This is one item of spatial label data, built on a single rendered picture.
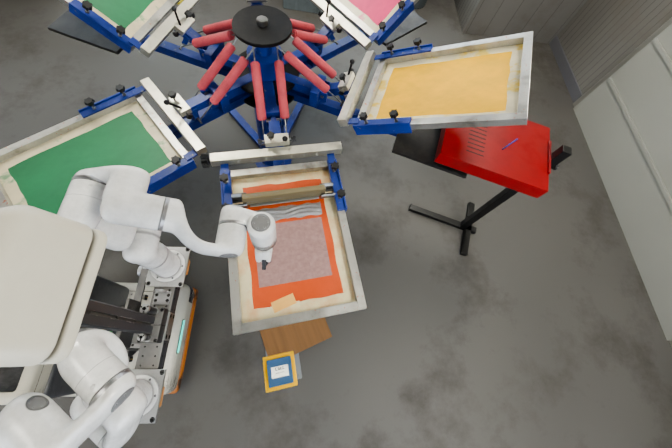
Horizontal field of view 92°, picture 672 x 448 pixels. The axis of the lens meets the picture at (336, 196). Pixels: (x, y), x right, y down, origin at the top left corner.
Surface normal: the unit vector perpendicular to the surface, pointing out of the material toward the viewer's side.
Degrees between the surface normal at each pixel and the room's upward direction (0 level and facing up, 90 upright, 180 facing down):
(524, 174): 0
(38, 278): 64
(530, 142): 0
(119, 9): 32
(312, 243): 0
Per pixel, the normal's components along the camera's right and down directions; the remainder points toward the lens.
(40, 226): 0.95, -0.14
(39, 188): 0.13, -0.43
